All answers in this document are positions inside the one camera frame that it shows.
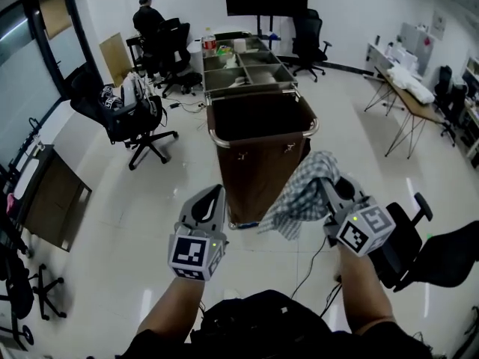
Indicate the white headset device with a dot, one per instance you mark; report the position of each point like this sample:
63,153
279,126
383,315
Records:
131,88

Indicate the green printed snack packet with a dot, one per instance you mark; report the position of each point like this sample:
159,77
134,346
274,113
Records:
224,50

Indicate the spare gripper device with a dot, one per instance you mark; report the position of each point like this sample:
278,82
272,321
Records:
110,97

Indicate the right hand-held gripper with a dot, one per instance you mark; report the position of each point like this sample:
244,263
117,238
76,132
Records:
365,230

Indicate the clear bottle red label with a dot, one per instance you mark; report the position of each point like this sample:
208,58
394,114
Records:
209,43

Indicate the white cloth pile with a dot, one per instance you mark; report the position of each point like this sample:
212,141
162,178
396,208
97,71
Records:
411,86

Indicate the brown laundry hamper bag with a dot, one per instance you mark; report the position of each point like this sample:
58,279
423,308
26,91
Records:
258,170

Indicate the brown cardboard sheet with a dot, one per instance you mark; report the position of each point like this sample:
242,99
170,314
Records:
55,15
116,58

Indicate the white crumpled cloth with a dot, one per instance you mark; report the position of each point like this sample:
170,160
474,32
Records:
231,60

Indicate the checkered grey cloth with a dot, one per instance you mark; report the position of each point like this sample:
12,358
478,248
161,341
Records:
303,196

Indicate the grey refrigerator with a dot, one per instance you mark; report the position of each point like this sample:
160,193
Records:
417,43

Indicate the person's left forearm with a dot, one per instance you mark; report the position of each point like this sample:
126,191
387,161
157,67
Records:
172,305

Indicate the black office chair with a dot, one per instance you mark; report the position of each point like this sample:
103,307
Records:
404,253
451,95
176,51
308,39
127,122
15,324
45,290

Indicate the wooden hairpin-leg table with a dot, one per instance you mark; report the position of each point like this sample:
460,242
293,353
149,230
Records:
408,103

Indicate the person's right forearm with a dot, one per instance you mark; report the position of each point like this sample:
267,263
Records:
365,294

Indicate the white desk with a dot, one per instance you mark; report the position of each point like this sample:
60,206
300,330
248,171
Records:
381,56

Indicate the person's black clothing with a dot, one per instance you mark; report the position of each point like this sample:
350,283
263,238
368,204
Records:
269,331

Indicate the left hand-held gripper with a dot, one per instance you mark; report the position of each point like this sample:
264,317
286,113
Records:
189,253

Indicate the white bin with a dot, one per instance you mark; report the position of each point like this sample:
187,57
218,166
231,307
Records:
195,56

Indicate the white paper roll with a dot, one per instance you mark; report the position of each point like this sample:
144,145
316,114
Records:
239,45

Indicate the steel housekeeping cart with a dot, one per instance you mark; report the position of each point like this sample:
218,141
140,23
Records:
262,71

